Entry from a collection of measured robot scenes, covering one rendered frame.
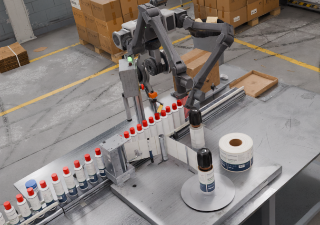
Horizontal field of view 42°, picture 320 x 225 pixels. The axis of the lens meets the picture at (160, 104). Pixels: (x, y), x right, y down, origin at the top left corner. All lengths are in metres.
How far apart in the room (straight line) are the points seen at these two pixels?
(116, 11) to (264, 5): 2.34
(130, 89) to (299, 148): 1.13
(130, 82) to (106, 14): 3.40
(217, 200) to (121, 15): 4.08
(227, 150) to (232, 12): 4.10
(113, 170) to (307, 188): 1.60
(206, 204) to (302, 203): 1.13
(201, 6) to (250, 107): 3.76
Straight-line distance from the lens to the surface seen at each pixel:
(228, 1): 6.28
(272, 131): 2.96
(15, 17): 7.79
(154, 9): 2.59
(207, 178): 2.31
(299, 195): 3.37
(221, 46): 2.84
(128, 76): 2.53
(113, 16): 5.95
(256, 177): 2.52
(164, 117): 2.79
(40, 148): 4.73
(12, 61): 6.80
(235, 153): 2.46
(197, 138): 2.65
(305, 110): 3.18
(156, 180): 2.56
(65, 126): 4.96
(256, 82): 3.53
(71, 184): 2.54
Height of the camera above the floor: 2.57
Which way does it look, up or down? 31 degrees down
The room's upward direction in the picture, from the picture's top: 9 degrees counter-clockwise
